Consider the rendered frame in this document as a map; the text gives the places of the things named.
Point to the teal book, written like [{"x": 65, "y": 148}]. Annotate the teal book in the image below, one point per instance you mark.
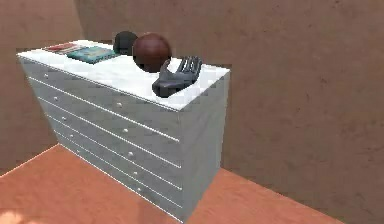
[{"x": 91, "y": 54}]

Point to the white chest of drawers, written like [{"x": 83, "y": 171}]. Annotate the white chest of drawers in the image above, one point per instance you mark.
[{"x": 133, "y": 133}]

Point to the brown ball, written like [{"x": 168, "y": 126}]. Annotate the brown ball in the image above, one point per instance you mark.
[{"x": 151, "y": 51}]

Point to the dark grey hand statue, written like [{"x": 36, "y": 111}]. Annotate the dark grey hand statue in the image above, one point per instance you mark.
[{"x": 173, "y": 80}]

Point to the red book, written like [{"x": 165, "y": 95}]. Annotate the red book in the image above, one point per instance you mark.
[{"x": 63, "y": 47}]

